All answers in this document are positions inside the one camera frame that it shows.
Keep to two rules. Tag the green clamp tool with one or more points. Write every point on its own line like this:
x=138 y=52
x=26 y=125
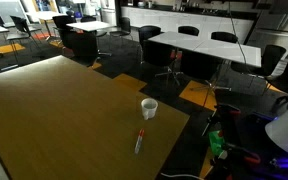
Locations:
x=216 y=141

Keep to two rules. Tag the small white square table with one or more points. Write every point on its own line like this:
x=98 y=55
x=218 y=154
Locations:
x=90 y=26

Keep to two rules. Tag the black chair front small table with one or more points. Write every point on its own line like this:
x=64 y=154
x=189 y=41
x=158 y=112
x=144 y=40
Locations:
x=83 y=45

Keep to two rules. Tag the black chair far right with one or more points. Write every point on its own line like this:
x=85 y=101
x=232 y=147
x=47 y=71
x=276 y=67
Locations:
x=224 y=36

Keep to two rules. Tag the red and white marker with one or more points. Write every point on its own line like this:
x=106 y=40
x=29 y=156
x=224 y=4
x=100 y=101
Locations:
x=139 y=141

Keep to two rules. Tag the black chair far left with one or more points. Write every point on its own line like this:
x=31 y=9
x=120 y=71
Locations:
x=23 y=32

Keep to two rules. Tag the black chair near long table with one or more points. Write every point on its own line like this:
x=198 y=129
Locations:
x=146 y=32

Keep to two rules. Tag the white ceramic cup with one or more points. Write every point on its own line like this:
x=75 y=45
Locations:
x=149 y=107

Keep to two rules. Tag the black chair far middle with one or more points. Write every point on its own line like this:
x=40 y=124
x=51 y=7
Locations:
x=190 y=30

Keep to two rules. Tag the long white dining table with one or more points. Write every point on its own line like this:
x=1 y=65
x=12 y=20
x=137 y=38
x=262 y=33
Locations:
x=229 y=51

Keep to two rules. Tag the black chair behind small table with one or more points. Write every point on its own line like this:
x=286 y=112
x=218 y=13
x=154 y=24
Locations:
x=123 y=31

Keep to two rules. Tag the black tripod clamp with red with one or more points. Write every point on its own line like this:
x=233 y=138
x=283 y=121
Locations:
x=223 y=118

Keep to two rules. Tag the black chair right side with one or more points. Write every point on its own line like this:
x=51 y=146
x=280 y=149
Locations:
x=269 y=60

